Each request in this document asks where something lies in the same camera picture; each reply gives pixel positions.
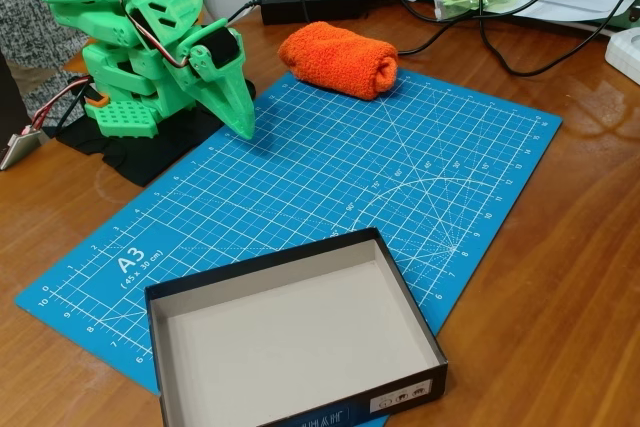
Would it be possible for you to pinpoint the orange fluffy towel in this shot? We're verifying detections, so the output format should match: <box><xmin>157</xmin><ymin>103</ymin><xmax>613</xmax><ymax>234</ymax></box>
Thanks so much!
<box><xmin>277</xmin><ymin>21</ymin><xmax>400</xmax><ymax>102</ymax></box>

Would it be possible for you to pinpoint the white plastic object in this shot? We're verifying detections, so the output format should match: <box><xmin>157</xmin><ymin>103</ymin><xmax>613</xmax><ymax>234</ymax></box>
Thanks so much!
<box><xmin>604</xmin><ymin>28</ymin><xmax>640</xmax><ymax>88</ymax></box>

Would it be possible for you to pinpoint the large black power adapter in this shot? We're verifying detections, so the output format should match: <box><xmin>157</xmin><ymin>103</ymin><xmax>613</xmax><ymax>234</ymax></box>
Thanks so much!
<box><xmin>258</xmin><ymin>0</ymin><xmax>369</xmax><ymax>26</ymax></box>

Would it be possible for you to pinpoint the blue cutting mat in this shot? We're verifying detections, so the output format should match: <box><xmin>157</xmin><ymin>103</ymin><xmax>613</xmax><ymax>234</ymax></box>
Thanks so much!
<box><xmin>13</xmin><ymin>68</ymin><xmax>564</xmax><ymax>427</ymax></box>

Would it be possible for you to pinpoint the grey knitted fabric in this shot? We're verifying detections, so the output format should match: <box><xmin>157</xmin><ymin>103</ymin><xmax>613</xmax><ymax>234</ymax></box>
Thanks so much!
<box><xmin>0</xmin><ymin>0</ymin><xmax>101</xmax><ymax>118</ymax></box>

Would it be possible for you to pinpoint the small silver board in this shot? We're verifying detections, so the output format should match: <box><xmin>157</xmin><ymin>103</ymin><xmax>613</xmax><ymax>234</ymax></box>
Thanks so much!
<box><xmin>0</xmin><ymin>126</ymin><xmax>45</xmax><ymax>172</ymax></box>

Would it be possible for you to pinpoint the black cardboard box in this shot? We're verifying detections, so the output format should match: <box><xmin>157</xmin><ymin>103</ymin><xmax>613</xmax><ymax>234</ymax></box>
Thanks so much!
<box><xmin>143</xmin><ymin>227</ymin><xmax>449</xmax><ymax>427</ymax></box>

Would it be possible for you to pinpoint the thin black cable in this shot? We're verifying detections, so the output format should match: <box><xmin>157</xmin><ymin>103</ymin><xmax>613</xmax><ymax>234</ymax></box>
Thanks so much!
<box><xmin>226</xmin><ymin>0</ymin><xmax>264</xmax><ymax>26</ymax></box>

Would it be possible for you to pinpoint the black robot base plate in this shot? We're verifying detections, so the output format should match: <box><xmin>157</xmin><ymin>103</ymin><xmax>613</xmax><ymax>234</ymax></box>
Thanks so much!
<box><xmin>54</xmin><ymin>74</ymin><xmax>259</xmax><ymax>188</ymax></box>

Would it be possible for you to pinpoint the red white wire bundle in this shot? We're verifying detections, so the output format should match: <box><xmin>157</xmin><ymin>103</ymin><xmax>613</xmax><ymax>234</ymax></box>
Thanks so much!
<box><xmin>29</xmin><ymin>74</ymin><xmax>96</xmax><ymax>131</ymax></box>

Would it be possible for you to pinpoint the looping black power cable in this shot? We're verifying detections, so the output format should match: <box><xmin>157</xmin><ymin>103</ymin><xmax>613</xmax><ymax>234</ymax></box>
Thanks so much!
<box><xmin>290</xmin><ymin>0</ymin><xmax>481</xmax><ymax>56</ymax></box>

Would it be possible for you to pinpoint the black cable with deep bend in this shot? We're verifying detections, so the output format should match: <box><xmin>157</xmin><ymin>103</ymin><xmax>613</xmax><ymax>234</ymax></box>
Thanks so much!
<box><xmin>414</xmin><ymin>0</ymin><xmax>640</xmax><ymax>77</ymax></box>

